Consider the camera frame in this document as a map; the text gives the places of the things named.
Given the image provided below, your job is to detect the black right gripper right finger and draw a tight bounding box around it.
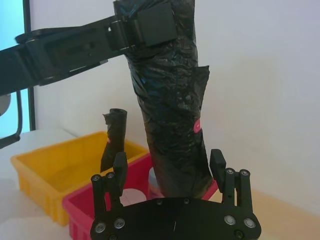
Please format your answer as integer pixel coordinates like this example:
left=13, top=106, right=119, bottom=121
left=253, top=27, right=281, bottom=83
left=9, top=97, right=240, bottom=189
left=209, top=148, right=252, bottom=209

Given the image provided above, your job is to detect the large black plastic bag roll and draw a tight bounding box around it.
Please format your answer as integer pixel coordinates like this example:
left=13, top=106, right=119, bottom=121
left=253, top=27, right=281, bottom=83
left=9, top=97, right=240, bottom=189
left=112, top=0, right=218, bottom=200

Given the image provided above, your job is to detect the yellow plastic bin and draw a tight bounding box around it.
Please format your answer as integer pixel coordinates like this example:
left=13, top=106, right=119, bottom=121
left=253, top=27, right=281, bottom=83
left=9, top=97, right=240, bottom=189
left=10, top=131, right=151, bottom=227

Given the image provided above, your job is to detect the small black plastic bag roll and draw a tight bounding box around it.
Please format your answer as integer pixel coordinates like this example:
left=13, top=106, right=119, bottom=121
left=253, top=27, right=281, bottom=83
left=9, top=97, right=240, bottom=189
left=99, top=107, right=129, bottom=174

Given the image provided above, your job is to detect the black cable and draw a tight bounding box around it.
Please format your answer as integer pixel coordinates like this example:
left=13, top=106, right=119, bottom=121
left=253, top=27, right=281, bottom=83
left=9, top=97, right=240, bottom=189
left=0, top=89, right=23, bottom=150

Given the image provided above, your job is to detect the black upright post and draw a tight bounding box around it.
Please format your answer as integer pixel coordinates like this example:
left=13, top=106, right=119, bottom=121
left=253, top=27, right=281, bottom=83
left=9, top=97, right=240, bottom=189
left=24, top=0, right=35, bottom=132

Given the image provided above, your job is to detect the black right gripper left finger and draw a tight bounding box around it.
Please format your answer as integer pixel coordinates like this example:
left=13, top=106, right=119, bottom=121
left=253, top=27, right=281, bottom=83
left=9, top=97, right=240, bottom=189
left=90, top=151, right=129, bottom=220

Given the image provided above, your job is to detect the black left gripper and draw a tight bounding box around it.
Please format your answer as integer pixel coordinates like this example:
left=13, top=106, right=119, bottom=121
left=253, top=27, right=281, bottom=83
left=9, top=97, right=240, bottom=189
left=0, top=4, right=178, bottom=97

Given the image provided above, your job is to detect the white round lid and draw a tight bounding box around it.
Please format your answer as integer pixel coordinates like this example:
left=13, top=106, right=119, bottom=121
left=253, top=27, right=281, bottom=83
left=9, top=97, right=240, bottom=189
left=121, top=188, right=147, bottom=207

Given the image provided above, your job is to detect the red plastic bin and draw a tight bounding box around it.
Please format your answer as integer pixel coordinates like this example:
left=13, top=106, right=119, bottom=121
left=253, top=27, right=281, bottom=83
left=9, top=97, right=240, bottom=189
left=61, top=152, right=219, bottom=240

